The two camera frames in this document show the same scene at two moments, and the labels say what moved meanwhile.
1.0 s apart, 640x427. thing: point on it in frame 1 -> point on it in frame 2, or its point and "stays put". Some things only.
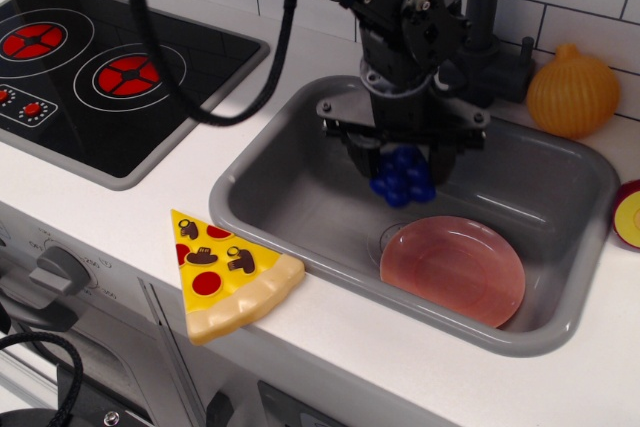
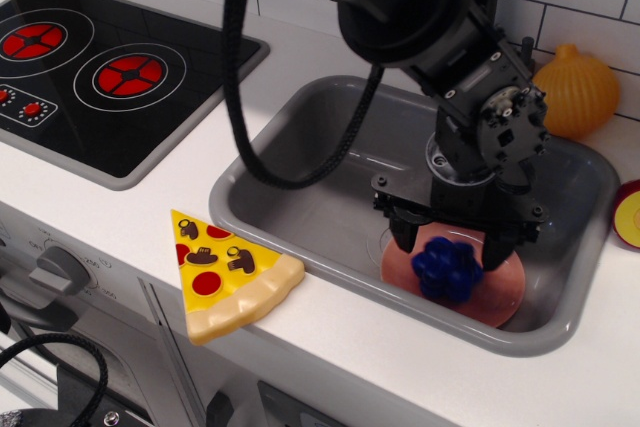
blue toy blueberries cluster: [405, 177] -> [447, 270]
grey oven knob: [60, 270] stays put
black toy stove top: [77, 93] stays put
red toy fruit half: [626, 213] stays put
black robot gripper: [404, 106] -> [490, 207]
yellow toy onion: [571, 96] stays put
